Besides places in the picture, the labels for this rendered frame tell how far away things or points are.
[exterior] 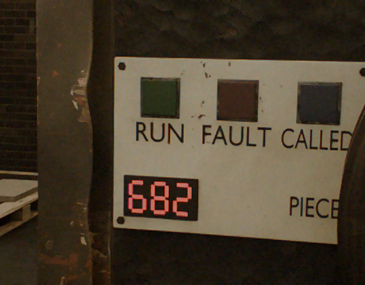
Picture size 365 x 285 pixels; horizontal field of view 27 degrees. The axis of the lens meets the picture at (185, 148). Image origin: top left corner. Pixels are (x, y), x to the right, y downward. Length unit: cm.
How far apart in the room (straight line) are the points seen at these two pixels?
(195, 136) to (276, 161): 9
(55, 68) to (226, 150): 268
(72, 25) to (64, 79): 24
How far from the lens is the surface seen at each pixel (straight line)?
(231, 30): 77
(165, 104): 76
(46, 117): 345
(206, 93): 76
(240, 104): 75
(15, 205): 537
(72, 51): 338
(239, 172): 76
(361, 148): 62
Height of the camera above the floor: 125
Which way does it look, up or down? 8 degrees down
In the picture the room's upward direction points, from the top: 1 degrees clockwise
